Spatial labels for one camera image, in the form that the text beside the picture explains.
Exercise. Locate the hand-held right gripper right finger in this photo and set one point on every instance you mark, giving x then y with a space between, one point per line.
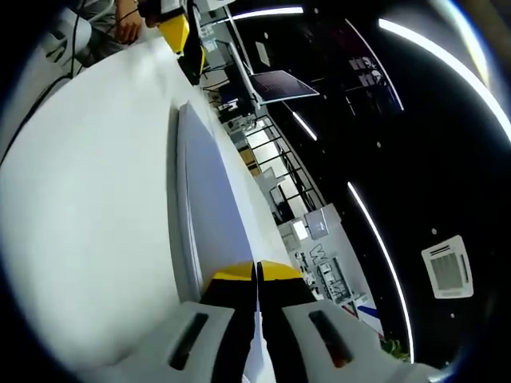
303 343

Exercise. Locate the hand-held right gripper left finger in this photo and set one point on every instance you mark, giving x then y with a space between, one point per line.
191 343

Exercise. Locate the single white paper sheet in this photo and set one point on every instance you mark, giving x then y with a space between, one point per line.
215 219

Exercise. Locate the person's left hand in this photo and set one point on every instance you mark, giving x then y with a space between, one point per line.
149 16

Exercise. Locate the white ceiling light strip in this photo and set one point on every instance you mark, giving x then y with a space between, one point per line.
383 263
267 13
304 125
439 52

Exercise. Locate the silver laptop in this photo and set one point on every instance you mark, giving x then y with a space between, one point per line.
283 85

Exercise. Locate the white chest-worn device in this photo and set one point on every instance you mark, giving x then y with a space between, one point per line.
64 36

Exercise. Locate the small bright white screen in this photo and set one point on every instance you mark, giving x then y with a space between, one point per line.
299 229

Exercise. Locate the white ceiling air vent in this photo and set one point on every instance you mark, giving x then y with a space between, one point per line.
448 267

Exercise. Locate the small grey wall monitor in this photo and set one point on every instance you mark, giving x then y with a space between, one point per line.
322 221

